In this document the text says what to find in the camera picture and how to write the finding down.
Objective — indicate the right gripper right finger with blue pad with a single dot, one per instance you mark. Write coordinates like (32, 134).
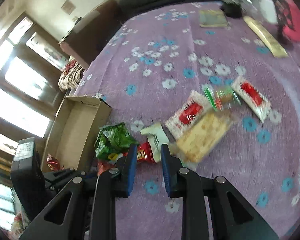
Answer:
(211, 207)

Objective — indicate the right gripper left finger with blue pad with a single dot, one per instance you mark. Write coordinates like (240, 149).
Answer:
(86, 204)

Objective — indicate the beige long cracker pack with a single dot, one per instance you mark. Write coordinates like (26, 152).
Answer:
(195, 141)

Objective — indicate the green pea snack bag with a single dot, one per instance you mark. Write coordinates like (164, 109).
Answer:
(113, 139)

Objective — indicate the red bar snack pack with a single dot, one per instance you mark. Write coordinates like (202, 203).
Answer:
(144, 153)

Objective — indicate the white small snack packet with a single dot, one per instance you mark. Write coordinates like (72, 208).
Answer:
(156, 137)

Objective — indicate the green nut candy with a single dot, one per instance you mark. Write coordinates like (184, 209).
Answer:
(222, 98)

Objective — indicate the white red sachet snack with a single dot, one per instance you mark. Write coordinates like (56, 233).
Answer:
(257, 102)

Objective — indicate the shiny red snack bag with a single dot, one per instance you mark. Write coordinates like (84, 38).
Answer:
(53, 163)

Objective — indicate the dark red snack bag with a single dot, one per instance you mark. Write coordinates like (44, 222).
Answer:
(103, 166)

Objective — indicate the cardboard tray box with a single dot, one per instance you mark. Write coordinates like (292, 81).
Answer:
(74, 132)

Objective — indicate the floral blanket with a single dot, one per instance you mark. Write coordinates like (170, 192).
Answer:
(71, 76)

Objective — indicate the brown armchair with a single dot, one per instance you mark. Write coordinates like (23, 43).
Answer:
(90, 35)

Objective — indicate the olive green notebook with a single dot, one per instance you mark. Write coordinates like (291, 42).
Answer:
(212, 19)

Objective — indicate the pink thermos with knit sleeve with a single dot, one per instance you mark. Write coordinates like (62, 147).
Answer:
(292, 29)

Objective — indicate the small black box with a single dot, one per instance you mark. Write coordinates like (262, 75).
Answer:
(231, 8)

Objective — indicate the black phone stand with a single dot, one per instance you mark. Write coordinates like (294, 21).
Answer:
(283, 17)

